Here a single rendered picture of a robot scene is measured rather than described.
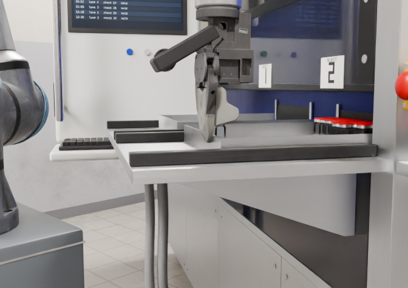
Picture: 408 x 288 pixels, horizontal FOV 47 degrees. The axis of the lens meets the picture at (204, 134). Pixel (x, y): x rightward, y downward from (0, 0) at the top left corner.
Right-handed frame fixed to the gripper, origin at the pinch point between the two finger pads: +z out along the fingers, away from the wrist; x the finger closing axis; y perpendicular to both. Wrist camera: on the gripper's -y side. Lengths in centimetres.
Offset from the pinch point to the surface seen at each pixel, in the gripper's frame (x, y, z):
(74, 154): 67, -22, 12
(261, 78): 43, 27, -10
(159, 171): -11.0, -9.1, 3.9
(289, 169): -11.0, 10.3, 4.2
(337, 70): 4.9, 26.8, -11.2
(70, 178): 290, -29, 62
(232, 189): -2.5, 4.3, 8.9
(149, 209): 99, 5, 38
